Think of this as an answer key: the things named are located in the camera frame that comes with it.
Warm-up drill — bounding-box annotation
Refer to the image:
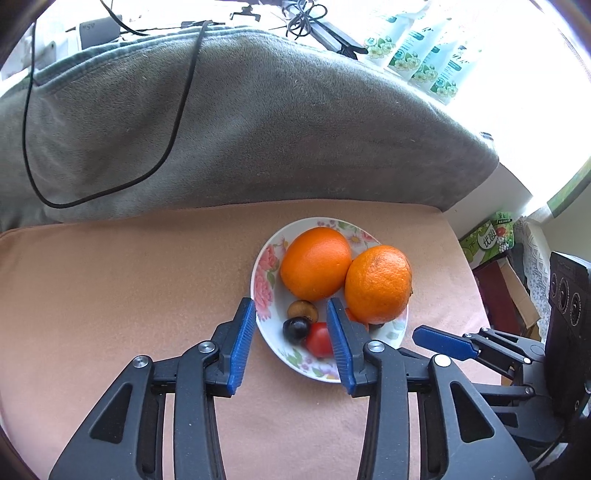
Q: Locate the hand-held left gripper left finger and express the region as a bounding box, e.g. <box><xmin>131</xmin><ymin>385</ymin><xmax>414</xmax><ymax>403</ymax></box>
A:
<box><xmin>48</xmin><ymin>296</ymin><xmax>257</xmax><ymax>480</ymax></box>

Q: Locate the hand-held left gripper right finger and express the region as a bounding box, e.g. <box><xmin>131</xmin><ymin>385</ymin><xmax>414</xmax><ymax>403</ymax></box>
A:
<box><xmin>326</xmin><ymin>298</ymin><xmax>532</xmax><ymax>480</ymax></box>

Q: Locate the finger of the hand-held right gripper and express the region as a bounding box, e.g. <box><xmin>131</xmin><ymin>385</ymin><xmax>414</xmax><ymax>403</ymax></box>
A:
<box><xmin>472</xmin><ymin>375</ymin><xmax>537</xmax><ymax>403</ymax></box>
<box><xmin>412</xmin><ymin>325</ymin><xmax>546</xmax><ymax>376</ymax></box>

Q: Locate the red cherry tomato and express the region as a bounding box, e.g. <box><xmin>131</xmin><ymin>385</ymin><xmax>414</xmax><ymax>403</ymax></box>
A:
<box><xmin>302</xmin><ymin>322</ymin><xmax>334</xmax><ymax>358</ymax></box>

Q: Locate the white floral plate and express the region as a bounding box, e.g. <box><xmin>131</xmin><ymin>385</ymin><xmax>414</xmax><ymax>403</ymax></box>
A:
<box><xmin>250</xmin><ymin>217</ymin><xmax>411</xmax><ymax>383</ymax></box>

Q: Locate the dark purple grape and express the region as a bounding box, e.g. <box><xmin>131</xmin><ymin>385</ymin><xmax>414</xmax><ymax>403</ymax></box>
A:
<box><xmin>287</xmin><ymin>300</ymin><xmax>319</xmax><ymax>324</ymax></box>
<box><xmin>283</xmin><ymin>318</ymin><xmax>311</xmax><ymax>344</ymax></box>

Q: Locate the large orange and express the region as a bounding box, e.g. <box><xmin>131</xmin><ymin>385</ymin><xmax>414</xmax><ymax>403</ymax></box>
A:
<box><xmin>280</xmin><ymin>226</ymin><xmax>353</xmax><ymax>302</ymax></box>
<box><xmin>344</xmin><ymin>245</ymin><xmax>413</xmax><ymax>325</ymax></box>

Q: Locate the red cardboard box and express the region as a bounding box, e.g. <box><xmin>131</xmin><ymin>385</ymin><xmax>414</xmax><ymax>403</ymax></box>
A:
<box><xmin>473</xmin><ymin>258</ymin><xmax>541</xmax><ymax>337</ymax></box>

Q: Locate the white lace cloth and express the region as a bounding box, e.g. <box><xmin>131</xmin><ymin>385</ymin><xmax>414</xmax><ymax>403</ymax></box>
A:
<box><xmin>512</xmin><ymin>217</ymin><xmax>555</xmax><ymax>296</ymax></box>

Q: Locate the green printed box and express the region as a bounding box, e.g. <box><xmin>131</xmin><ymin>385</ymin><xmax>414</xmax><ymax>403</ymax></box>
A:
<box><xmin>459</xmin><ymin>212</ymin><xmax>515</xmax><ymax>266</ymax></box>

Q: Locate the grey plush cushion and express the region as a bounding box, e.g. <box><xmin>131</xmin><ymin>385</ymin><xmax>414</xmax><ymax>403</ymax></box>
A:
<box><xmin>0</xmin><ymin>25</ymin><xmax>502</xmax><ymax>234</ymax></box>

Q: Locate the black power adapter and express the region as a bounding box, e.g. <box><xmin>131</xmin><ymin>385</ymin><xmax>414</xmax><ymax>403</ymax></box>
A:
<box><xmin>78</xmin><ymin>16</ymin><xmax>123</xmax><ymax>47</ymax></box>

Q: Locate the white charger plug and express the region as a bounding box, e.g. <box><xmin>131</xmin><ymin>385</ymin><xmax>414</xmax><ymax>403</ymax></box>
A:
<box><xmin>41</xmin><ymin>27</ymin><xmax>83</xmax><ymax>65</ymax></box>

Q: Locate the black cable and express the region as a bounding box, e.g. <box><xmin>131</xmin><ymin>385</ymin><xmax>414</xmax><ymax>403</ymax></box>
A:
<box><xmin>23</xmin><ymin>0</ymin><xmax>213</xmax><ymax>208</ymax></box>

